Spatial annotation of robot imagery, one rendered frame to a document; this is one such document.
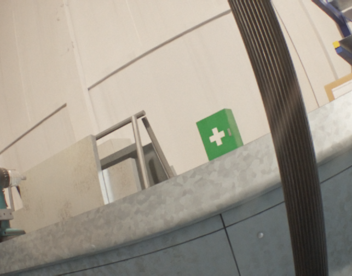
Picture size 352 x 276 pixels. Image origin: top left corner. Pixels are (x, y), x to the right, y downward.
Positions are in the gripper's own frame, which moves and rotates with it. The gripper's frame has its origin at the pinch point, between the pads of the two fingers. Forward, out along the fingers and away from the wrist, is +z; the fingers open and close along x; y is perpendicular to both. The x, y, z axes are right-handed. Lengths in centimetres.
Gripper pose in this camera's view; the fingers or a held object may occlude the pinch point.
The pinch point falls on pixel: (1, 217)
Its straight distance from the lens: 136.9
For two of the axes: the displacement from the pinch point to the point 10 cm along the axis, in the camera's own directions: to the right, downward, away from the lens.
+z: 5.6, 0.0, 8.3
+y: 3.2, 9.2, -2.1
